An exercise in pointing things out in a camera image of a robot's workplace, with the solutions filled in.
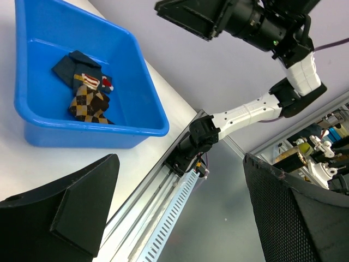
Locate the navy blue sock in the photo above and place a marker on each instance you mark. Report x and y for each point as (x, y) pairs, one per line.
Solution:
(77, 69)

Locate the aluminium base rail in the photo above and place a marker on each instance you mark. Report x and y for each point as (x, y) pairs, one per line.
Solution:
(126, 231)

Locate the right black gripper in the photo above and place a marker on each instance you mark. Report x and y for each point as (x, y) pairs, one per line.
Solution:
(258, 23)

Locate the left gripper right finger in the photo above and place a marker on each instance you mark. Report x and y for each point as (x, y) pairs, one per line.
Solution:
(296, 220)

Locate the brown argyle sock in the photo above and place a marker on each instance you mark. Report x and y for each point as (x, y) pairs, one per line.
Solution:
(89, 105)

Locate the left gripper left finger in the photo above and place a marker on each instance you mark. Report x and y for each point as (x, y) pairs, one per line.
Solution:
(63, 220)

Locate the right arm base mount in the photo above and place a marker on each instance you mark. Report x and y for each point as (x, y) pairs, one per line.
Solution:
(186, 155)

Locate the blue plastic bin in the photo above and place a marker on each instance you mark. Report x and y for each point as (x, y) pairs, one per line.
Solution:
(46, 31)

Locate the white slotted cable duct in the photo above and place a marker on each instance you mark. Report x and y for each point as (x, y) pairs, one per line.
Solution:
(161, 231)

